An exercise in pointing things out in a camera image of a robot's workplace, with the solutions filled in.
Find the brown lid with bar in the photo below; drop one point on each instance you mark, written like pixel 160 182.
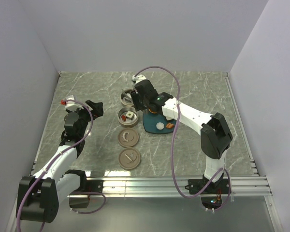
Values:
pixel 129 158

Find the brown lid with curl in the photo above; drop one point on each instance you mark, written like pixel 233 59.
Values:
pixel 128 137

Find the teal square plate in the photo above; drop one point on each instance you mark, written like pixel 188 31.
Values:
pixel 150 120

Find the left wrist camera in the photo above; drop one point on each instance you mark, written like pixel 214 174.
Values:
pixel 69 103

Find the near metal round container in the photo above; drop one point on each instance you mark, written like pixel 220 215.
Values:
pixel 128 123

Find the small orange sausages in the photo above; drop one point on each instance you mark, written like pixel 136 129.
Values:
pixel 170 125

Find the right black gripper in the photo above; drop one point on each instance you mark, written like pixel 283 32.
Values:
pixel 135 96

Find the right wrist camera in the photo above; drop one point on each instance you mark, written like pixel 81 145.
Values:
pixel 138 78

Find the aluminium front rail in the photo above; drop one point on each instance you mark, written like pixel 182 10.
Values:
pixel 146 187

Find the far metal round container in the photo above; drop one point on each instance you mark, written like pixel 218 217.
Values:
pixel 130 90

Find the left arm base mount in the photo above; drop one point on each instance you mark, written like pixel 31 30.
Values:
pixel 80 198

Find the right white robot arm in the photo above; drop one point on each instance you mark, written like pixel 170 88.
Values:
pixel 214 131

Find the white tofu cube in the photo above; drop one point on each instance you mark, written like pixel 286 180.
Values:
pixel 130 115

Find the white rice block seaweed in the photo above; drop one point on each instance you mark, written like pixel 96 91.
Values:
pixel 127 100

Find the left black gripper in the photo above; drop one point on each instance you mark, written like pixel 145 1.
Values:
pixel 97 110

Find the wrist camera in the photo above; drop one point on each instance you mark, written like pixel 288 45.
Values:
pixel 69 103
pixel 138 78

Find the white round slice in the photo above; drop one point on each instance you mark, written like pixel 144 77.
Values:
pixel 160 126

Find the metal round container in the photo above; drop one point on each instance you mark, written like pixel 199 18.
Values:
pixel 130 90
pixel 128 123

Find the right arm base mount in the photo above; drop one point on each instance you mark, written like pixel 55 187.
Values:
pixel 195 185

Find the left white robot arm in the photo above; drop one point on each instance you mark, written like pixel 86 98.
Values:
pixel 40 194

